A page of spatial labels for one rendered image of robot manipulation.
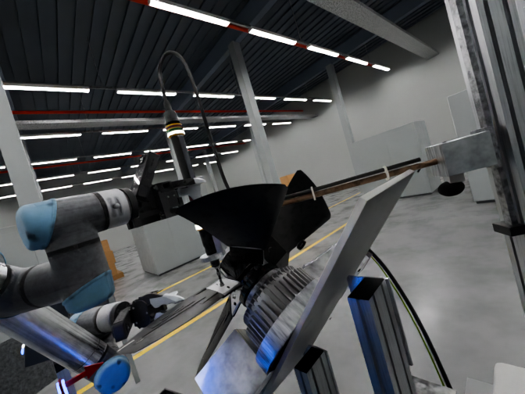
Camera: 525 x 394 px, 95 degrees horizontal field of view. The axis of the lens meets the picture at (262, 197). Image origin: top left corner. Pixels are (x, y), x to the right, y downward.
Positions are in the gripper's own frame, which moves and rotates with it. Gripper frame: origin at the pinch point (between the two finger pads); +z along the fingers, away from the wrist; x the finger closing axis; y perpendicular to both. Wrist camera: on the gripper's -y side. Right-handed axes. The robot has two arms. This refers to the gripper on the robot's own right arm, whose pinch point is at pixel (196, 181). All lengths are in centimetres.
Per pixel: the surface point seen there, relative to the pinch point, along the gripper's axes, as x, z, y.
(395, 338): 38, 8, 46
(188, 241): -524, 351, 99
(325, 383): 15, 10, 64
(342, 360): -32, 110, 149
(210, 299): 2.8, -8.7, 29.1
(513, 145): 64, 24, 12
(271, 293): 15.0, -0.7, 31.5
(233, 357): 3.5, -7.9, 44.7
